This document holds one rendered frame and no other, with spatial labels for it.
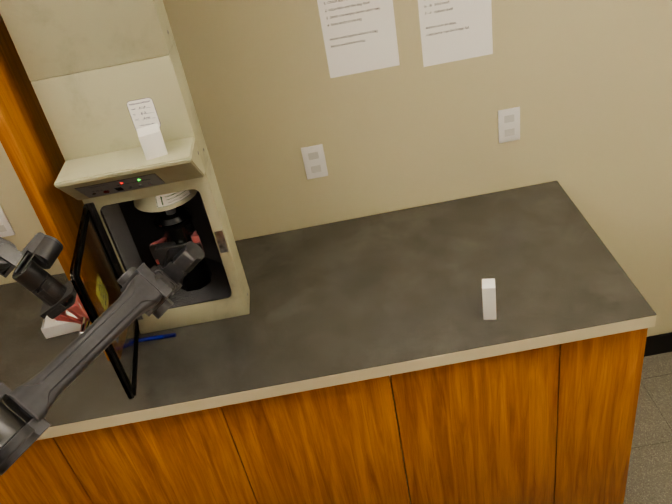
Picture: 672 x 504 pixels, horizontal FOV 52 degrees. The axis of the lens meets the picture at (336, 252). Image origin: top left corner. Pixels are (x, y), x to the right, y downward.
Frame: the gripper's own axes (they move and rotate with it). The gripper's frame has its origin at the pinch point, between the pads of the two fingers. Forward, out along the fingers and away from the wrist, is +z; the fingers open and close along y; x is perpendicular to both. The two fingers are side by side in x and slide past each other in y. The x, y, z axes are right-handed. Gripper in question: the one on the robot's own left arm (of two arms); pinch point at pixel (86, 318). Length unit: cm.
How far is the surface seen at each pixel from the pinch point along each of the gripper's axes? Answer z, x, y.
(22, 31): -54, -22, -32
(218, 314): 32.9, -20.0, -14.6
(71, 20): -49, -20, -42
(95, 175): -23.0, -9.9, -24.3
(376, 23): 5, -56, -98
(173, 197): -2.4, -22.9, -29.1
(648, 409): 180, -22, -104
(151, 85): -29, -19, -46
